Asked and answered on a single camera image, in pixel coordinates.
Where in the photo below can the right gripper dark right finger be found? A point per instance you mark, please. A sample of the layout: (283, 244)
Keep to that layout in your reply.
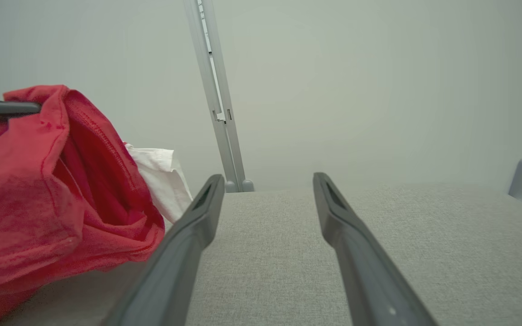
(369, 280)

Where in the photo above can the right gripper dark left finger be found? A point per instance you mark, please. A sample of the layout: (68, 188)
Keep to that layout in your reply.
(170, 271)

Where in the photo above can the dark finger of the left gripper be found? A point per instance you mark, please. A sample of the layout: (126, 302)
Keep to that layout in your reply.
(2, 108)

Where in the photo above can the red basketball jersey number 23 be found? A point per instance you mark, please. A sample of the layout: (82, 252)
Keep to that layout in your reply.
(25, 203)

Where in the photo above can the grey double partition post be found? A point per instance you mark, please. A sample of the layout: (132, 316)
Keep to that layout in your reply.
(225, 140)

